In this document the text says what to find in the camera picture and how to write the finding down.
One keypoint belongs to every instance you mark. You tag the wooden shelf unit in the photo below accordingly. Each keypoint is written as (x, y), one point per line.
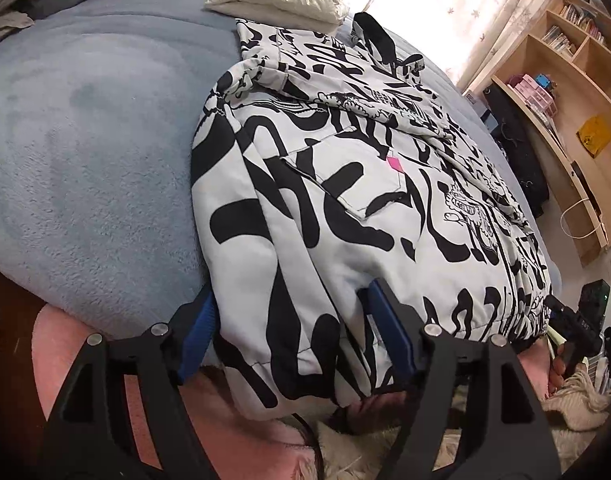
(560, 160)

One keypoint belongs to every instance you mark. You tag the person's cream fuzzy sweater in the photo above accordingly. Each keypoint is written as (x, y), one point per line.
(355, 450)

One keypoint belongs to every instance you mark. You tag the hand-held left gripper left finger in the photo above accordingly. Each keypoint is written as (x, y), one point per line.
(198, 332)

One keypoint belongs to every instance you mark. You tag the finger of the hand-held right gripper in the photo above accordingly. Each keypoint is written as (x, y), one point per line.
(563, 315)

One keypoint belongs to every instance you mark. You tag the person's pink pants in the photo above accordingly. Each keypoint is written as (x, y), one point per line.
(225, 410)

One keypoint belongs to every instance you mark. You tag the yellow bag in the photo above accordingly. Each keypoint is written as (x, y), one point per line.
(595, 135)

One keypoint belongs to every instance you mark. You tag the person's right hand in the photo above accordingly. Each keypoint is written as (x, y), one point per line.
(559, 372)

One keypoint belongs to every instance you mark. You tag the white and blue box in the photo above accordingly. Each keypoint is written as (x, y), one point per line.
(478, 102)

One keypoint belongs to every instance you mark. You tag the sheer floral curtain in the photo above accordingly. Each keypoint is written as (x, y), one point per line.
(460, 5)

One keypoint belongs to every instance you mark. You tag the blue fleece bed blanket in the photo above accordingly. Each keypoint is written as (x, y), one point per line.
(100, 135)

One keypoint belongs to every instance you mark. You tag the beige crumpled cloth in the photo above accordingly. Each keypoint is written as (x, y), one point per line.
(10, 15)

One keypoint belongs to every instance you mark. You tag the row of books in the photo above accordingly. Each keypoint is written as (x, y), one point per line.
(575, 27)

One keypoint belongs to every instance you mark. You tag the small blue box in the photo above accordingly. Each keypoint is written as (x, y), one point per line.
(544, 81)

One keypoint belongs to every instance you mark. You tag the black and white printed jacket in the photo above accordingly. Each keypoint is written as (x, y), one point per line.
(335, 210)

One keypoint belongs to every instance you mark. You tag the black printed bag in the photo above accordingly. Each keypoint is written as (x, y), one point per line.
(520, 160)

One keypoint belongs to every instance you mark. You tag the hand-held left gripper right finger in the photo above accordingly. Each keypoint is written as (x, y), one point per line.
(390, 332)

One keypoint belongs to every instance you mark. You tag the stack of pink boxes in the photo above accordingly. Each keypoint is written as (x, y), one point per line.
(530, 95)

